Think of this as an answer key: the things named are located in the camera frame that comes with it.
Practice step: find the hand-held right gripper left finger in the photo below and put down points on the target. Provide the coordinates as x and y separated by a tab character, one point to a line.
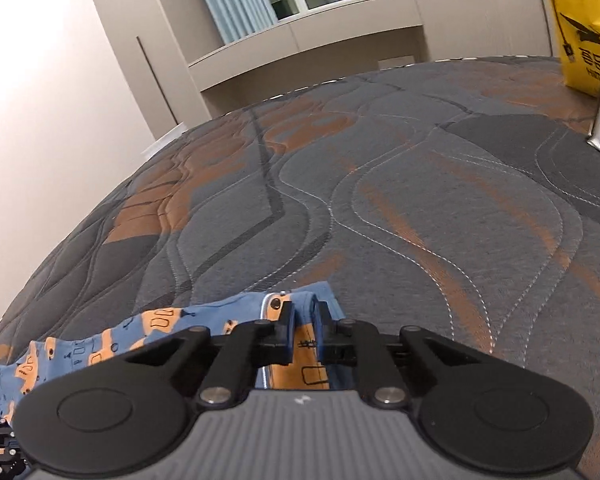
286	335

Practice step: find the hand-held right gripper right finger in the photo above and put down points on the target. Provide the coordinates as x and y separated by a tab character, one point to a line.
323	332

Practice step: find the blue pants with orange print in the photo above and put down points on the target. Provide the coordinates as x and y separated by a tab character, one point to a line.
190	317

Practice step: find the grey and orange quilted mattress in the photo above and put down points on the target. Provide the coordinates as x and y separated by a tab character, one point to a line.
380	185

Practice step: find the beige window ledge cabinet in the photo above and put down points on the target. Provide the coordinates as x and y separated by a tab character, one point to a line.
330	35

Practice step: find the beige wardrobe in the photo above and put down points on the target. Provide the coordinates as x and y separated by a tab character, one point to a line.
145	25

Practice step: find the yellow bag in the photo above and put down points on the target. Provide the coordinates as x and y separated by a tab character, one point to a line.
587	15

